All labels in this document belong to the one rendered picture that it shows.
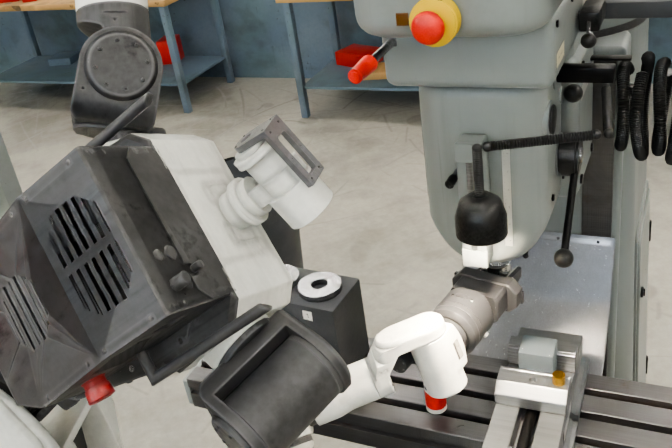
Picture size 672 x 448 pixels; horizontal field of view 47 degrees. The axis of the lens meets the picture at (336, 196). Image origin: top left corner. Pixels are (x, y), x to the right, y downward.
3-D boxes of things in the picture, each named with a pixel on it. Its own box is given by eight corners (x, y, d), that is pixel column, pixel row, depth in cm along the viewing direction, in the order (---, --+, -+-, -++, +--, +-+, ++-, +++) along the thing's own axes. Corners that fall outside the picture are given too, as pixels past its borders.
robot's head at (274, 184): (274, 247, 93) (330, 208, 90) (216, 187, 90) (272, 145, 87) (282, 220, 99) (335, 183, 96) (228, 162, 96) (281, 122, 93)
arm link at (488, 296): (523, 271, 127) (492, 310, 119) (524, 318, 131) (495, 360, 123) (455, 255, 134) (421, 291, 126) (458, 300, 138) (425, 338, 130)
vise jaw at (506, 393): (566, 416, 133) (566, 398, 131) (494, 403, 138) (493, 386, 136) (571, 392, 137) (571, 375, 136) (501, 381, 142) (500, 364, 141)
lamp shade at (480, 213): (458, 248, 105) (455, 209, 102) (453, 222, 111) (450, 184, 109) (511, 243, 104) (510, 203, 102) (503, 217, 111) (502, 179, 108)
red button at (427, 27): (442, 47, 90) (440, 13, 88) (410, 47, 91) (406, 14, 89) (450, 38, 92) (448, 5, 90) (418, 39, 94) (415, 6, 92)
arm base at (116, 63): (76, 141, 87) (176, 125, 91) (53, 31, 88) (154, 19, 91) (79, 160, 102) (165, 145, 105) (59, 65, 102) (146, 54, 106)
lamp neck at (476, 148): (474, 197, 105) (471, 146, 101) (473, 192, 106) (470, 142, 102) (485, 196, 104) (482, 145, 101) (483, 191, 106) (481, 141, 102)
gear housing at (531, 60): (555, 92, 102) (555, 17, 97) (383, 88, 112) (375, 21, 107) (591, 18, 128) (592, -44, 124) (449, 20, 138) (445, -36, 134)
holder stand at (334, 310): (345, 386, 157) (331, 306, 148) (255, 363, 168) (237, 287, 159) (370, 349, 167) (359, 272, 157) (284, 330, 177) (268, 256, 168)
